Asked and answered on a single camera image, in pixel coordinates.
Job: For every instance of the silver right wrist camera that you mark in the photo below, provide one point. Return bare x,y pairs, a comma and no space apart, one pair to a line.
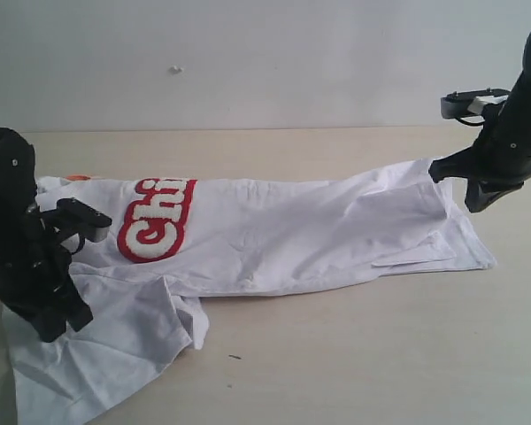
463,104

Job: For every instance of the orange plastic tag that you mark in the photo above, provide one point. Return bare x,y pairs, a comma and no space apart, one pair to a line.
77,177

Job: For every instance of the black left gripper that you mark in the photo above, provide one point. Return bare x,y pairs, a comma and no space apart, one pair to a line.
34,278

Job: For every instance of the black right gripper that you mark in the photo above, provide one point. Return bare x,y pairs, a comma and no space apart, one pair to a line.
499,161

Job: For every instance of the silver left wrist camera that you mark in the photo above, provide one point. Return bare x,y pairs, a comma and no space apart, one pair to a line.
85,220

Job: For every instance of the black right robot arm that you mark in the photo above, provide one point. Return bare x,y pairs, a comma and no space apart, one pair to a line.
520,94

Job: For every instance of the white t-shirt red lettering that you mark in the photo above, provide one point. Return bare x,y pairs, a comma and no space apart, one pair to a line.
175,241

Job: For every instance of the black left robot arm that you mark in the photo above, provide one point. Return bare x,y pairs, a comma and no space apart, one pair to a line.
18,188

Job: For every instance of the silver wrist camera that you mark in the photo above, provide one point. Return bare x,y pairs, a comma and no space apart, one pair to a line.
463,104
85,220

